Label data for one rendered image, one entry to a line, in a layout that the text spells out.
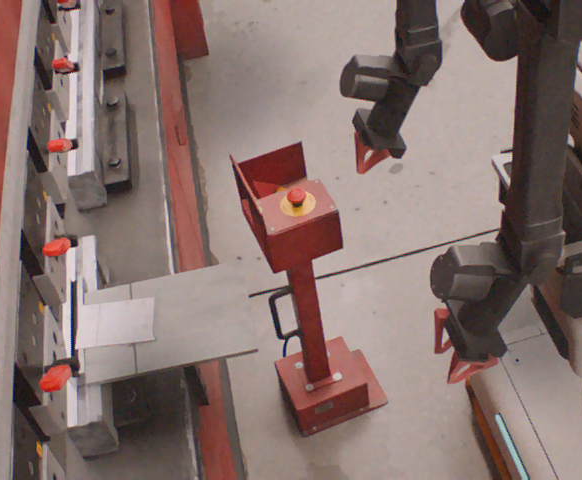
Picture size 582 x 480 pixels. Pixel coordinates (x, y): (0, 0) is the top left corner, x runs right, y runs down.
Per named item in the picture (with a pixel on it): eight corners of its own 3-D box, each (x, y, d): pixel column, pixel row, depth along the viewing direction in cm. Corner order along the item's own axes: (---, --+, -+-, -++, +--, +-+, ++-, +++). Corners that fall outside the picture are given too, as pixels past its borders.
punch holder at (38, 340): (68, 440, 103) (19, 361, 91) (0, 453, 103) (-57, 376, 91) (67, 342, 113) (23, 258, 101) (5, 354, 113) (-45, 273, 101)
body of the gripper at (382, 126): (369, 152, 145) (387, 116, 140) (352, 115, 152) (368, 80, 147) (404, 157, 147) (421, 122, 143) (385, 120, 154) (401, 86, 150)
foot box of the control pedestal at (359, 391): (389, 403, 237) (388, 378, 228) (303, 438, 233) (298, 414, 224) (360, 349, 250) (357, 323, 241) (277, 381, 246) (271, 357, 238)
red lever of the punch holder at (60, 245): (61, 240, 105) (77, 232, 115) (29, 247, 105) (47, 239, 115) (65, 255, 106) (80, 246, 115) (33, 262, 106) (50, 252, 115)
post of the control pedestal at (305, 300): (331, 376, 231) (308, 235, 192) (312, 383, 230) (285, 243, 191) (324, 361, 235) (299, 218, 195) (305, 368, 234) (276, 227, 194)
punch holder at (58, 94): (69, 127, 144) (38, 45, 132) (20, 138, 144) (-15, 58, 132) (70, 75, 154) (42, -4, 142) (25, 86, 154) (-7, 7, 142)
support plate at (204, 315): (259, 352, 131) (257, 348, 131) (87, 387, 131) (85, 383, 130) (242, 263, 144) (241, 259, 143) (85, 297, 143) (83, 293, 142)
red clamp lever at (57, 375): (61, 375, 92) (78, 354, 101) (24, 382, 92) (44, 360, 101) (65, 391, 92) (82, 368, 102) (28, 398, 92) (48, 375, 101)
